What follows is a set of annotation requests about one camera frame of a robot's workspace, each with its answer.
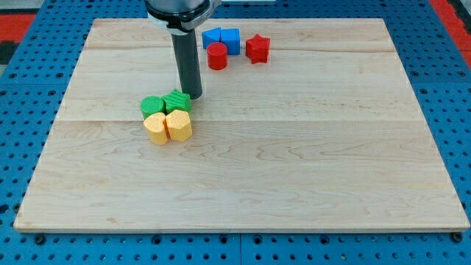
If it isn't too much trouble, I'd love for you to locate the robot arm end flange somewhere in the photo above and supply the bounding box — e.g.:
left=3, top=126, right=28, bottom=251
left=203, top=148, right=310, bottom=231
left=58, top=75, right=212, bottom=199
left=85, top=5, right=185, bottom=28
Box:
left=144, top=0, right=222, bottom=35

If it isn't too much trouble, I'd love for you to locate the yellow hexagon block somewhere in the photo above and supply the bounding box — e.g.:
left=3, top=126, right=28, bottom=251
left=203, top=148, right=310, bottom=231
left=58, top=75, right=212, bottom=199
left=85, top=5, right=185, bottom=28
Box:
left=166, top=110, right=193, bottom=141

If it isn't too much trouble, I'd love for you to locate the green star block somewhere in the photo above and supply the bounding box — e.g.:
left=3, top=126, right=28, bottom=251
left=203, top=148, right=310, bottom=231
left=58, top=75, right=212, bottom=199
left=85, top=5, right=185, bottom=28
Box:
left=162, top=89, right=192, bottom=114

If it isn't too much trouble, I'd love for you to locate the yellow heart block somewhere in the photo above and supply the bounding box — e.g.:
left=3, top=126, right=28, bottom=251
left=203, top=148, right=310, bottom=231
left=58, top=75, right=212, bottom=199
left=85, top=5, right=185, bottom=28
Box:
left=144, top=113, right=169, bottom=145

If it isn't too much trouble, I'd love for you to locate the red cylinder block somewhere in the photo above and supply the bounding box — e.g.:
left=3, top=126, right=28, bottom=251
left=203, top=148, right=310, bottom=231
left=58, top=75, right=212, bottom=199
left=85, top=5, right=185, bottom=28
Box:
left=207, top=42, right=228, bottom=71

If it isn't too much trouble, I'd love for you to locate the red star block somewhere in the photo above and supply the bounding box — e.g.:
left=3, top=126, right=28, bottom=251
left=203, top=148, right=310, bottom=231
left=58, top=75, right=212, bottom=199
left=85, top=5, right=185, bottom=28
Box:
left=245, top=34, right=271, bottom=64

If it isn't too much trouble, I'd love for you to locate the green cylinder block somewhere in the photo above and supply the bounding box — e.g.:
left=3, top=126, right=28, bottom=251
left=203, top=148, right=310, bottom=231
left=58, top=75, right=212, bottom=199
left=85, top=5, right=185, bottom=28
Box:
left=140, top=96, right=166, bottom=119

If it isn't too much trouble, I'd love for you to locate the light wooden board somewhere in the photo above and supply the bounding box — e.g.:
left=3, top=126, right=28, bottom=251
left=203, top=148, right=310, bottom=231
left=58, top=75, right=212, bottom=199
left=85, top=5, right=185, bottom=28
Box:
left=14, top=18, right=470, bottom=233

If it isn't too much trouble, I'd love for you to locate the blue cube block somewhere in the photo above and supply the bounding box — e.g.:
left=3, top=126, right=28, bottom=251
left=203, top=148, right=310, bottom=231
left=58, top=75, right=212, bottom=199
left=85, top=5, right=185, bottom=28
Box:
left=220, top=29, right=241, bottom=55

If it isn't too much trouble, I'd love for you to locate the blue triangle block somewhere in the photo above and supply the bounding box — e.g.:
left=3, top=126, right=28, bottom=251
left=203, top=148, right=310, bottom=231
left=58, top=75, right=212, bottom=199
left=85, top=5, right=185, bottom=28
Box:
left=202, top=27, right=222, bottom=49

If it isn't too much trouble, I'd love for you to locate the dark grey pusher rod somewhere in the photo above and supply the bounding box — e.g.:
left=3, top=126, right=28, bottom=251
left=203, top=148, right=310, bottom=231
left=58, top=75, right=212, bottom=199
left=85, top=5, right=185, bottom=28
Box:
left=171, top=29, right=202, bottom=99

